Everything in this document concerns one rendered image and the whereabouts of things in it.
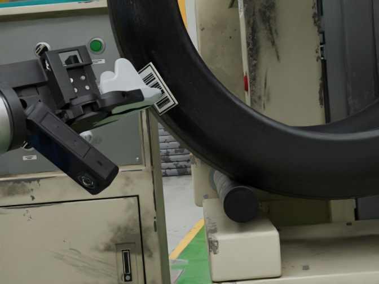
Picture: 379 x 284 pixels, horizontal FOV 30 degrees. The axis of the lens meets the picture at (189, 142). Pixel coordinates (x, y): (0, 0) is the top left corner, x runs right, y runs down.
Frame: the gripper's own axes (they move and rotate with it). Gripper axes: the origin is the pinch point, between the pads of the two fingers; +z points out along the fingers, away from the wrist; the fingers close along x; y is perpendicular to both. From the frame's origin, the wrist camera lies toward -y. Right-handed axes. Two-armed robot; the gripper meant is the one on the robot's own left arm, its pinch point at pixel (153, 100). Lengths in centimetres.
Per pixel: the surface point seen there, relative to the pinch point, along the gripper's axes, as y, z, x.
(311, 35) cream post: 7.2, 45.8, 9.7
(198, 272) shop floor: -37, 211, 288
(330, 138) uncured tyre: -12.6, 14.1, -10.9
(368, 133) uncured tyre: -13.8, 17.4, -13.6
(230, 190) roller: -13.5, 6.0, 0.3
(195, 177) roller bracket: -7.7, 24.6, 28.4
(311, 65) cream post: 2.4, 44.8, 11.7
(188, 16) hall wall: 278, 639, 648
